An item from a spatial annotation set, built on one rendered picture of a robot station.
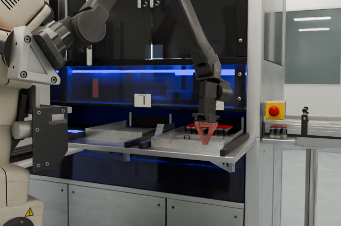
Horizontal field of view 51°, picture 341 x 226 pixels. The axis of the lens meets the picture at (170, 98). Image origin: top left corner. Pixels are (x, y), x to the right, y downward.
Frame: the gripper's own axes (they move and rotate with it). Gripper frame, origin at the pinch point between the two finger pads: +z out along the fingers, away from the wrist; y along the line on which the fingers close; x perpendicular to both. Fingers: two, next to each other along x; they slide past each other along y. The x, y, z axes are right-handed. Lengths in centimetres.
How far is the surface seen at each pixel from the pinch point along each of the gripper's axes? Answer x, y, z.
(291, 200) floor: -5, 247, 52
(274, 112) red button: -17.2, 30.7, -13.2
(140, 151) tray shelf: 21.2, -4.3, 5.0
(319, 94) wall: -18, 490, -79
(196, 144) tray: 3.0, 0.6, 1.0
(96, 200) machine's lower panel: 68, 40, 34
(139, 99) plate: 44, 32, -16
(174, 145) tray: 10.8, 0.4, 1.9
